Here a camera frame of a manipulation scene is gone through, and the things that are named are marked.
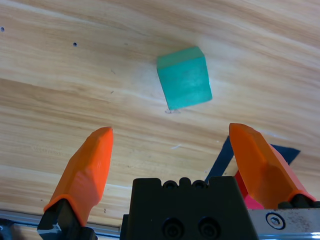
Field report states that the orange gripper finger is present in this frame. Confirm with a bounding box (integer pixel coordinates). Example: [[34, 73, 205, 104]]
[[37, 126, 115, 240], [228, 122, 320, 210]]

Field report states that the red wooden block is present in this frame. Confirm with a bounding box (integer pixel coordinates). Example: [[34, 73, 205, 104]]
[[233, 169, 266, 210]]

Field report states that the green wooden block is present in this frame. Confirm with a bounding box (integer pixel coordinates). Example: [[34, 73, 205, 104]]
[[156, 45, 213, 111]]

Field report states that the black tape square outline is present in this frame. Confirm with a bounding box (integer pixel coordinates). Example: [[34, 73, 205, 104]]
[[204, 136, 301, 185]]

